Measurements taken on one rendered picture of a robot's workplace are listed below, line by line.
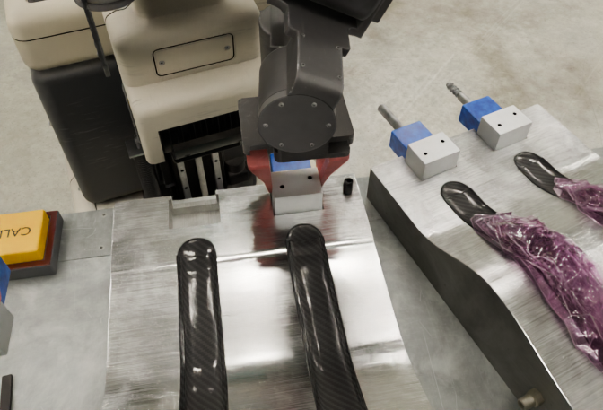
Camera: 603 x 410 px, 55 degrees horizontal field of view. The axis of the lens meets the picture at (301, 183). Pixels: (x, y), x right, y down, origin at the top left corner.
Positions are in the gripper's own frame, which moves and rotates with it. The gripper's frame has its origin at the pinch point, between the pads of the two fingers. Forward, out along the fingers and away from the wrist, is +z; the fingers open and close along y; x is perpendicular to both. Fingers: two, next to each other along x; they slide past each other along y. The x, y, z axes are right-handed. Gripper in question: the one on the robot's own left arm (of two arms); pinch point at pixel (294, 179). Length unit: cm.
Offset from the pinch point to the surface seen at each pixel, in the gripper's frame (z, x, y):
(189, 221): 4.6, -0.2, -11.6
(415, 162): 3.7, 3.9, 14.9
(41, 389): 10.9, -14.2, -27.3
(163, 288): 2.2, -9.8, -13.9
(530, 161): 5.5, 3.6, 29.6
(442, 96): 91, 110, 70
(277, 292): 2.2, -11.7, -3.3
